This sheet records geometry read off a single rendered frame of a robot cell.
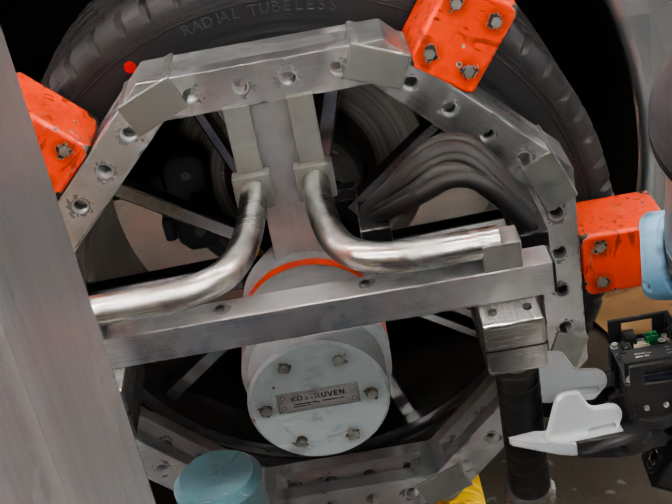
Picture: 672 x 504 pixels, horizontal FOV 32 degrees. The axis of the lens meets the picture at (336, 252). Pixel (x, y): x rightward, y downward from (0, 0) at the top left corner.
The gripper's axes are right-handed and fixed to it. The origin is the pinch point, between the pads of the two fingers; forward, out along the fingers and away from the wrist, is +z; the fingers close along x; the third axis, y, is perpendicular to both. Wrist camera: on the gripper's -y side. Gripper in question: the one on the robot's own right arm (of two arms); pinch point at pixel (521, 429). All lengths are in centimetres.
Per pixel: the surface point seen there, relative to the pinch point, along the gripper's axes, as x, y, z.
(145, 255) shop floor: -199, -83, 71
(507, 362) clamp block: 1.5, 8.2, 0.6
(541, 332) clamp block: 1.5, 10.5, -2.3
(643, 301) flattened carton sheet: -136, -82, -46
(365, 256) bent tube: -2.8, 17.7, 10.4
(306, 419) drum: -6.0, 0.3, 18.2
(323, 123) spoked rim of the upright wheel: -30.9, 17.6, 12.5
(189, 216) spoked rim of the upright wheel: -31.0, 10.0, 28.1
